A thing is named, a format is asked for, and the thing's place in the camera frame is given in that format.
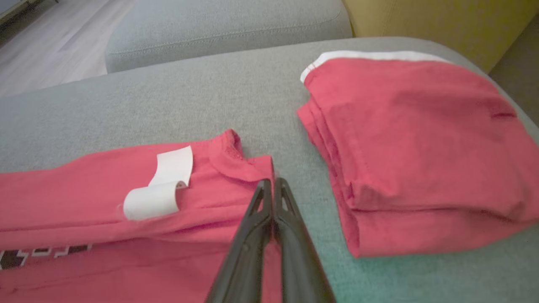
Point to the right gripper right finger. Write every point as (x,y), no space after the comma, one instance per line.
(299,261)

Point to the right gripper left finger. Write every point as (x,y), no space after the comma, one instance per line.
(248,252)

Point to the red Bulls basketball jersey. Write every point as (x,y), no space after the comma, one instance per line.
(84,252)

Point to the red shorts with white stripes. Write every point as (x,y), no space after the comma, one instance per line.
(421,147)

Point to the large grey sofa cushion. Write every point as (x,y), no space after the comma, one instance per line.
(189,97)

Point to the small grey sofa cushion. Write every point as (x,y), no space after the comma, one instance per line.
(227,29)

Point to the yellow upholstered furniture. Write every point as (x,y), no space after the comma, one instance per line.
(442,25)

